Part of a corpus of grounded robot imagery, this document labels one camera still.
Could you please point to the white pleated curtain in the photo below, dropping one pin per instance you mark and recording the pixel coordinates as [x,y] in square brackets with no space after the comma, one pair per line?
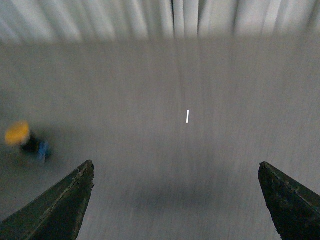
[56,21]

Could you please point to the yellow push button switch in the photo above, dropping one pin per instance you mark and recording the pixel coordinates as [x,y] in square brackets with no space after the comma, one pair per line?
[20,135]

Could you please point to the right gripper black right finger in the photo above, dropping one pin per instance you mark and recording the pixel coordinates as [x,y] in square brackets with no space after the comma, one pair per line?
[294,208]

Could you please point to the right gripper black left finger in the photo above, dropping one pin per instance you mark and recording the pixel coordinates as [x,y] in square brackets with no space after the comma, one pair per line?
[57,214]

